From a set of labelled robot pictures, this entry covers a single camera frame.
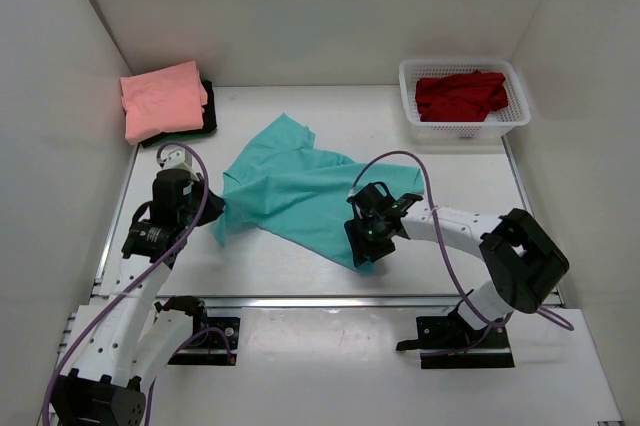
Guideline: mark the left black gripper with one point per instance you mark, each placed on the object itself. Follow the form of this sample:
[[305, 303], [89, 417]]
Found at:
[[214, 208]]

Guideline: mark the green folded t shirt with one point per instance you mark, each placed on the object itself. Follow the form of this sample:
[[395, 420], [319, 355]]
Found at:
[[177, 137]]

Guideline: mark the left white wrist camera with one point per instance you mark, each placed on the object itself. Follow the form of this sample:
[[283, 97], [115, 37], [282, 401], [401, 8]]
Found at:
[[177, 159]]

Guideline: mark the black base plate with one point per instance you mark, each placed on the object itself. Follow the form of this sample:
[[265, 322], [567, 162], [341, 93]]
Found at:
[[447, 342], [215, 338]]

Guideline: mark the black folded t shirt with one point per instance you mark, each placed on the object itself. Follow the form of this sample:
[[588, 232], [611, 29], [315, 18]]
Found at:
[[208, 116]]

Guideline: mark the white plastic basket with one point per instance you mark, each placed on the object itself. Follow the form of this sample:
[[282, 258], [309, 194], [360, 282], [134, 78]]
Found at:
[[496, 125]]

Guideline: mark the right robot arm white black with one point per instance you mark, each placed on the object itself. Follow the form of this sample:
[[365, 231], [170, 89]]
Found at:
[[524, 264]]

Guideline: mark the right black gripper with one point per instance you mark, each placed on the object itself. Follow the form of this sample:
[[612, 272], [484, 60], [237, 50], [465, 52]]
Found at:
[[363, 251]]

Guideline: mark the pink folded t shirt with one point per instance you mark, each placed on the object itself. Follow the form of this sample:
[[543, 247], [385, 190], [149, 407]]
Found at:
[[168, 100]]

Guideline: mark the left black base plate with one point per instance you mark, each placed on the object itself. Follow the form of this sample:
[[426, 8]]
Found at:
[[215, 338]]

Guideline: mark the red t shirt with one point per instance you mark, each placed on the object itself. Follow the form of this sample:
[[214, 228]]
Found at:
[[468, 97]]

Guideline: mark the aluminium rail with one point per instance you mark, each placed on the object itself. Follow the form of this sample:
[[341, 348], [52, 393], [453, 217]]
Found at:
[[329, 302]]

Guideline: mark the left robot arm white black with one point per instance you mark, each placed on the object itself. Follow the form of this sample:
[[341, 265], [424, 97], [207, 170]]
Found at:
[[108, 373]]

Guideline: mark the teal t shirt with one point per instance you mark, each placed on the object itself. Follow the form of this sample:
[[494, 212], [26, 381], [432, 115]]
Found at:
[[282, 184]]

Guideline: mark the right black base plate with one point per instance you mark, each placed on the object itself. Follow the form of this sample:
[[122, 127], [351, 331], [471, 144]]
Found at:
[[447, 342]]

